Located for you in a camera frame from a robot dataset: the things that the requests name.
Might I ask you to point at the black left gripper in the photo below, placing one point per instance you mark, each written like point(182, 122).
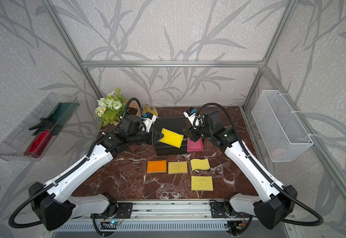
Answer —
point(156, 140)

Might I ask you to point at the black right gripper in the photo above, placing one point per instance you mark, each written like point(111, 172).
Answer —
point(191, 134)

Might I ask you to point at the black drawer cabinet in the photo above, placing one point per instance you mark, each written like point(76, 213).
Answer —
point(174, 124)

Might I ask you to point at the pink bottom drawer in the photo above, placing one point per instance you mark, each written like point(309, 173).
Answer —
point(194, 146)

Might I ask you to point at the bright yellow thick sponge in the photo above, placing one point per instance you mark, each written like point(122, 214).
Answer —
point(171, 138)

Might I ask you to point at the orange sponge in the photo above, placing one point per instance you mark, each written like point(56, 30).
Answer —
point(156, 166)

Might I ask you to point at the yellow wavy scrub sponge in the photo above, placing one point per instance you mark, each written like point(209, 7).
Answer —
point(200, 164)

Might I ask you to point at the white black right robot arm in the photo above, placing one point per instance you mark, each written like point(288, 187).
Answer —
point(269, 206)

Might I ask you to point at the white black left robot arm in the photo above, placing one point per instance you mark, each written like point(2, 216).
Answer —
point(56, 205)

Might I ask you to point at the yellow white garden glove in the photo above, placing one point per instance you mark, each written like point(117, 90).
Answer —
point(149, 109)

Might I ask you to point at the green white artificial flowers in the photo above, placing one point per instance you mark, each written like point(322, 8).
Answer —
point(110, 108)

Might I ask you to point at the left green circuit board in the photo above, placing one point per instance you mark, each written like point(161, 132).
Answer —
point(110, 224)

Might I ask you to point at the green circuit board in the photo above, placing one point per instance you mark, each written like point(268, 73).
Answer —
point(235, 228)
point(110, 224)

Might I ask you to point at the right green circuit board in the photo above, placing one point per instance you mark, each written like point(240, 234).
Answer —
point(235, 228)

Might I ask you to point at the red spray bottle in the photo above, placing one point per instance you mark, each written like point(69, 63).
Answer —
point(38, 145)

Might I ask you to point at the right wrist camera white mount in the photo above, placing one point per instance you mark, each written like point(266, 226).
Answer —
point(193, 117)

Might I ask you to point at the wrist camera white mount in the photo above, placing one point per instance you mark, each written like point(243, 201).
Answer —
point(148, 120)
point(193, 117)

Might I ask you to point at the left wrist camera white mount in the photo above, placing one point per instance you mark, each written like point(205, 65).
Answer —
point(148, 120)

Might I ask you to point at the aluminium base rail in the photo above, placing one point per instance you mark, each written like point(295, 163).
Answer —
point(164, 210)

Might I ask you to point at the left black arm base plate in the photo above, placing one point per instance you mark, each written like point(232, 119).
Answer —
point(120, 210)

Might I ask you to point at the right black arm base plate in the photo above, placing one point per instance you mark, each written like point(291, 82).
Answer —
point(222, 210)

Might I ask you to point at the white wire mesh basket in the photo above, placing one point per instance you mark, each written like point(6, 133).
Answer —
point(284, 136)

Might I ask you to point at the clear plastic wall tray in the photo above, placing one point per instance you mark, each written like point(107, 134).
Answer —
point(30, 140)

